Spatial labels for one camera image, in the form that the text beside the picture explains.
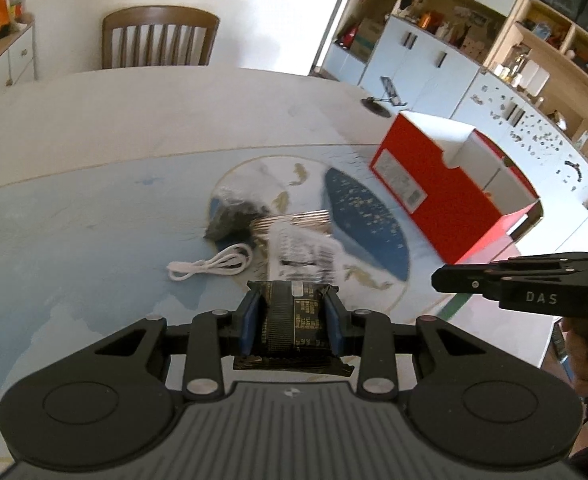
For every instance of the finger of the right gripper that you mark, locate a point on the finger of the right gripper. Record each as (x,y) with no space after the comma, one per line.
(564,263)
(475,279)

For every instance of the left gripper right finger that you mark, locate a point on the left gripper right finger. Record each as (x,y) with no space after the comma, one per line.
(368,335)

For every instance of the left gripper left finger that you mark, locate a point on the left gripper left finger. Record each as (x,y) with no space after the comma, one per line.
(213,336)

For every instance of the black gold patterned packet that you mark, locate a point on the black gold patterned packet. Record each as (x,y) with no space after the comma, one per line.
(292,326)

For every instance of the person's right hand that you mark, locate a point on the person's right hand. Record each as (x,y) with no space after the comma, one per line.
(577,351)

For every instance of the red shoe box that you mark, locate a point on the red shoe box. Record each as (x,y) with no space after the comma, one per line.
(459,188)

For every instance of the white printed packet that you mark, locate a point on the white printed packet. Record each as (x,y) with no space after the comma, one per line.
(300,254)

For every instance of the clear bag dark contents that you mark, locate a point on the clear bag dark contents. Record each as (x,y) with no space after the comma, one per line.
(238,200)

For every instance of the blue fish pattern table mat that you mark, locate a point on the blue fish pattern table mat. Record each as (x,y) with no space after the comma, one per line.
(87,252)

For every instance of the wooden open shelf unit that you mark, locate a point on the wooden open shelf unit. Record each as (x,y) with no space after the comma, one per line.
(555,32)

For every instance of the white side cabinet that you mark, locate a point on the white side cabinet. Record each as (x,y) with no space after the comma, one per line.
(18,54)

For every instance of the white cabinet wall unit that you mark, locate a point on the white cabinet wall unit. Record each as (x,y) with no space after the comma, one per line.
(435,51)

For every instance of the wooden chair at wall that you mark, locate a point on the wooden chair at wall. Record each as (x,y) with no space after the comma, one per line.
(142,36)

